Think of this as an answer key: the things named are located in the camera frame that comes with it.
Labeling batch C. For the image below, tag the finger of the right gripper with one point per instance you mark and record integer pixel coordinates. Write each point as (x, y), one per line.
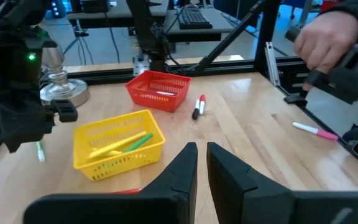
(40, 129)
(14, 133)

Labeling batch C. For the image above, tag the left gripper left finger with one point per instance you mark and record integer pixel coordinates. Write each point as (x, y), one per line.
(166, 207)

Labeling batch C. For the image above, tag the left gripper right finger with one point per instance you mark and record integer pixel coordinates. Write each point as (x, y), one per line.
(259, 207)

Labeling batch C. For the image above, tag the green capped thin marker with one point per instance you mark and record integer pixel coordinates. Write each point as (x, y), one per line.
(40, 154)

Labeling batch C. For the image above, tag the green pen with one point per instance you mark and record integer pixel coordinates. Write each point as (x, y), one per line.
(138, 142)

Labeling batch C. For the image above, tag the yellow pen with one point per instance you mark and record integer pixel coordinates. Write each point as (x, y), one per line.
(110, 153)
(117, 144)

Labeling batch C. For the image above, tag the black capped white marker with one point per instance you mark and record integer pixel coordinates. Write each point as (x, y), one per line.
(195, 109)

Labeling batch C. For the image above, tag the green capped white marker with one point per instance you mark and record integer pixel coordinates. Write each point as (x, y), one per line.
(165, 92)

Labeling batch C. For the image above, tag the red plastic basket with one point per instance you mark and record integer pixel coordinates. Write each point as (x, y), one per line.
(129, 191)
(160, 104)

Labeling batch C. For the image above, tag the white shade table lamp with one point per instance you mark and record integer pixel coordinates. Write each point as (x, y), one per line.
(64, 93)

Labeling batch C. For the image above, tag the yellow plastic basket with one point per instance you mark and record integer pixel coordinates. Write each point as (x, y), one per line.
(120, 165)

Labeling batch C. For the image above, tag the pink capped thin marker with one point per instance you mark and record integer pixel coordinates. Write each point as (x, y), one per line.
(322, 133)

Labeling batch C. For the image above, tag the black box device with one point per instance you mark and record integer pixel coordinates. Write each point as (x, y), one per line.
(95, 4)

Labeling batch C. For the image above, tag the grey desk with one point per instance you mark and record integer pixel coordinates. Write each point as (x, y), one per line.
(120, 12)
(222, 28)

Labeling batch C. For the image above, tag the black drawer cabinet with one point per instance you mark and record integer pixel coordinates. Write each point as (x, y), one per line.
(297, 82)

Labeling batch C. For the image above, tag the person's hand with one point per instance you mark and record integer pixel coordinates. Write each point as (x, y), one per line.
(325, 40)

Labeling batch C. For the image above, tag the black backlit keyboard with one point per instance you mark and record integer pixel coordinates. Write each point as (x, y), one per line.
(194, 18)

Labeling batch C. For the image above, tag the black aluminium table frame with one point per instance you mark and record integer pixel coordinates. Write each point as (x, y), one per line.
(104, 76)

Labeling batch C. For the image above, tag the black frame clamp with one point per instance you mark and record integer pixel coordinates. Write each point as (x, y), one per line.
(295, 100)

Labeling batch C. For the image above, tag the silver aluminium bracket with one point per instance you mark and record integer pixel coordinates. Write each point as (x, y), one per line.
(273, 65)

